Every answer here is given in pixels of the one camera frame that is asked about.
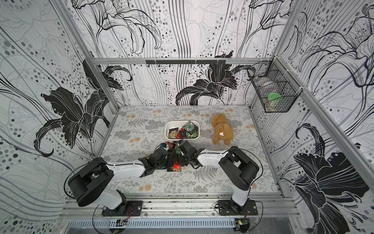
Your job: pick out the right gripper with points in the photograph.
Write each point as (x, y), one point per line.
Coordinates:
(183, 153)

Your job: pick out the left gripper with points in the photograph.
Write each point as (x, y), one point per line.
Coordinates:
(170, 164)

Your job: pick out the green label tea bag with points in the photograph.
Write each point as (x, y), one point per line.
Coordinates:
(192, 135)

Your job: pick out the yellow green tea bag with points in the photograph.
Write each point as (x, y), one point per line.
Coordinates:
(173, 133)

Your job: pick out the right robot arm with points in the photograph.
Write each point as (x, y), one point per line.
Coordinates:
(237, 165)

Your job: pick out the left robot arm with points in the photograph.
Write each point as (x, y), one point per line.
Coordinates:
(90, 184)

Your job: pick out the white storage box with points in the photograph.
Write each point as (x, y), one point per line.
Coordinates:
(182, 133)

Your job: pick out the brown teddy bear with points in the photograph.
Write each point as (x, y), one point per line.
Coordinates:
(222, 130)

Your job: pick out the green lid cup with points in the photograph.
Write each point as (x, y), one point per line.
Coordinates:
(273, 101)

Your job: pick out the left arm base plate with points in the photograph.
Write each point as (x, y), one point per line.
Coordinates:
(129, 208)

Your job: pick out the white cable duct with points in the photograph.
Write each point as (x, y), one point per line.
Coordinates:
(158, 223)

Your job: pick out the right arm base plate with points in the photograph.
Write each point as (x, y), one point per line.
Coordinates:
(229, 207)

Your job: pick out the black bar on rail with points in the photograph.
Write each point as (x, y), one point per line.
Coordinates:
(183, 61)

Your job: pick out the black wire basket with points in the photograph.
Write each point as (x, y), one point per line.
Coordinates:
(272, 77)

